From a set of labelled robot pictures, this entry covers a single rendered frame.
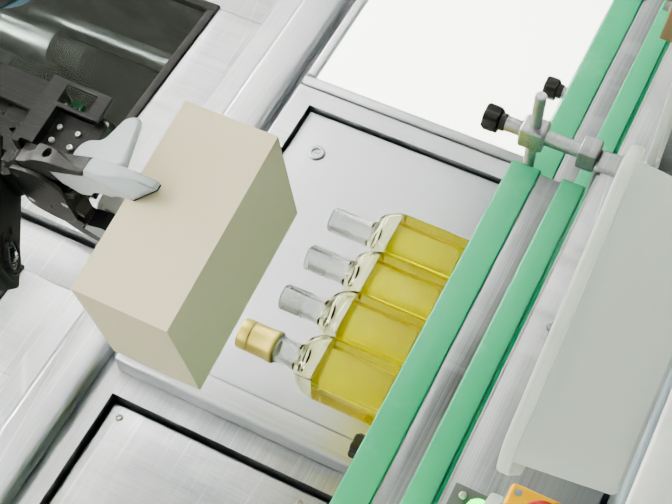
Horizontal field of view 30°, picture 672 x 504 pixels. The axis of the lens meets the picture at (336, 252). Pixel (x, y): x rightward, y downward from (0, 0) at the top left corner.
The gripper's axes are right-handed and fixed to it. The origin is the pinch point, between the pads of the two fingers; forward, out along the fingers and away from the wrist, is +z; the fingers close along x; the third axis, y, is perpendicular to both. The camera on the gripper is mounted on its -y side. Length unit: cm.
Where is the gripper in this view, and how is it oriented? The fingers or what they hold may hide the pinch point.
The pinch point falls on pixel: (174, 240)
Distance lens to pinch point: 92.3
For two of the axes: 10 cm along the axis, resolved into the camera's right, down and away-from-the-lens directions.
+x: 0.9, 4.2, 9.0
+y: 4.5, -8.3, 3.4
